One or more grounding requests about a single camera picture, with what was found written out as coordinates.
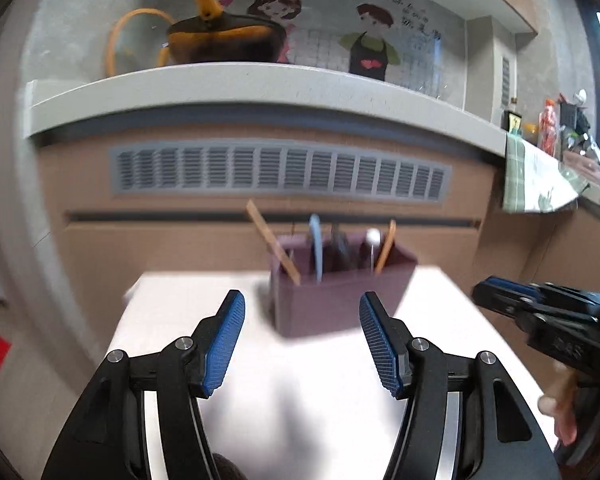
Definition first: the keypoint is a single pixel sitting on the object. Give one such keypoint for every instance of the wooden spoon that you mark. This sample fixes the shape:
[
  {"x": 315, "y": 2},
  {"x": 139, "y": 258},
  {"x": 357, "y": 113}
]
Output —
[{"x": 386, "y": 247}]

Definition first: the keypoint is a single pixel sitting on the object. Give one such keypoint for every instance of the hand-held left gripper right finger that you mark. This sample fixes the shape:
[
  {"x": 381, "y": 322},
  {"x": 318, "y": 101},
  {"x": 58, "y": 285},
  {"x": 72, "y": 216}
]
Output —
[{"x": 380, "y": 347}]

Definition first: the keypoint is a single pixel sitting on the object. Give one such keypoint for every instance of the jar with yellow lid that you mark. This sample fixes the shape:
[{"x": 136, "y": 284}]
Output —
[{"x": 531, "y": 130}]

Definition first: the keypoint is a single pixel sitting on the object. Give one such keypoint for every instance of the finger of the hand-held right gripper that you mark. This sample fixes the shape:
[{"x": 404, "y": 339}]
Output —
[
  {"x": 505, "y": 292},
  {"x": 575, "y": 300}
]

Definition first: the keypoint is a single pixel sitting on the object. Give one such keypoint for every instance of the purple plastic utensil holder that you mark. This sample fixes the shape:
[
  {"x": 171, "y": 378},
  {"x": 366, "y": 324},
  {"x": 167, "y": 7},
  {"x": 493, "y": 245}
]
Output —
[{"x": 340, "y": 300}]

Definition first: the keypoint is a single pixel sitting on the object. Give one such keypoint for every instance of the wooden chopstick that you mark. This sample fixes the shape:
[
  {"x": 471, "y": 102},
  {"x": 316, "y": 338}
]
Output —
[{"x": 272, "y": 242}]

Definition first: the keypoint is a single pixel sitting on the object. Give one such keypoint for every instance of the speckled stone countertop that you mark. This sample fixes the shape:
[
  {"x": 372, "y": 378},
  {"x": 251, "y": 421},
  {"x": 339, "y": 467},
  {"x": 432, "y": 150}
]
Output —
[{"x": 260, "y": 90}]

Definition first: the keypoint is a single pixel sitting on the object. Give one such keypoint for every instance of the black knife holder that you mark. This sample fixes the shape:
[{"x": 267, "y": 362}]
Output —
[{"x": 572, "y": 112}]

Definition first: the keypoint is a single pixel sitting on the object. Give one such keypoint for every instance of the person's right hand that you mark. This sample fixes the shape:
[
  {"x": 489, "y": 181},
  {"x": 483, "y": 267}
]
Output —
[{"x": 562, "y": 410}]

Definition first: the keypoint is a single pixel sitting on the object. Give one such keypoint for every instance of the dark sauce bottle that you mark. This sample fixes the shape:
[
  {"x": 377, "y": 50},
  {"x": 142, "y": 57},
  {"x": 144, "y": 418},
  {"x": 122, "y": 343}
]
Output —
[{"x": 512, "y": 121}]

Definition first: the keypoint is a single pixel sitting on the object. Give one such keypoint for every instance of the yellow frying pan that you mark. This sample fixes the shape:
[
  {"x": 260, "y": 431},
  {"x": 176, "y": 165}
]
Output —
[{"x": 225, "y": 35}]

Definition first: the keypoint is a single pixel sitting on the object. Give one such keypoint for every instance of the person's right forearm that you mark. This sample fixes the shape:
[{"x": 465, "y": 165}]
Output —
[{"x": 597, "y": 420}]

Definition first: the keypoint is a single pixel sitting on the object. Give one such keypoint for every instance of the red bottle with orange cap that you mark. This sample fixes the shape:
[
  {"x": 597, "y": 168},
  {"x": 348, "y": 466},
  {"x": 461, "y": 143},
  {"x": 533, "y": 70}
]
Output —
[{"x": 549, "y": 127}]

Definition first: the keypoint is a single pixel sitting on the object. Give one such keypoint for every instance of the grey wall vent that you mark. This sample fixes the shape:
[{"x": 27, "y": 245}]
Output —
[{"x": 505, "y": 82}]

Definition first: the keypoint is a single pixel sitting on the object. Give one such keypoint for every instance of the grey vent grille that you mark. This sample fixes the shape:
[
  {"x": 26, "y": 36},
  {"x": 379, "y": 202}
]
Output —
[{"x": 280, "y": 172}]

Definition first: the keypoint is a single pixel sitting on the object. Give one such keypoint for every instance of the clear plastic bags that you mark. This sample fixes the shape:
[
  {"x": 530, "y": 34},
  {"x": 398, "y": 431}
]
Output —
[{"x": 582, "y": 152}]

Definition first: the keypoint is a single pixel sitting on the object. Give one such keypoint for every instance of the white plastic spoon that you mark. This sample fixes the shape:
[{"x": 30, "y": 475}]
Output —
[{"x": 373, "y": 237}]

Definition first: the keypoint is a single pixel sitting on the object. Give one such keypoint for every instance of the cartoon wall poster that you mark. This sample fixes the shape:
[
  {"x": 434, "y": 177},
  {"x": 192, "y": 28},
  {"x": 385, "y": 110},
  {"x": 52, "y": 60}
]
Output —
[{"x": 340, "y": 30}]

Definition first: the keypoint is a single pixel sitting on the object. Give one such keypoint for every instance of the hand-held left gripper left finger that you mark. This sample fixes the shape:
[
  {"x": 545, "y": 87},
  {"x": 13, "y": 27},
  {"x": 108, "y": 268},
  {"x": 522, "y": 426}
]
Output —
[{"x": 225, "y": 347}]

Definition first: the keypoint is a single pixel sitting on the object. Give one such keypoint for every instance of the green checked cloth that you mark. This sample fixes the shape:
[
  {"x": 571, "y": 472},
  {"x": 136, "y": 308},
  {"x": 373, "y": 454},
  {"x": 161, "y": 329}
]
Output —
[{"x": 535, "y": 180}]

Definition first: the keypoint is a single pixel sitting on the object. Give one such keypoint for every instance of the blue plastic spoon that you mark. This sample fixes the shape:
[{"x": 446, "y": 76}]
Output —
[{"x": 316, "y": 245}]

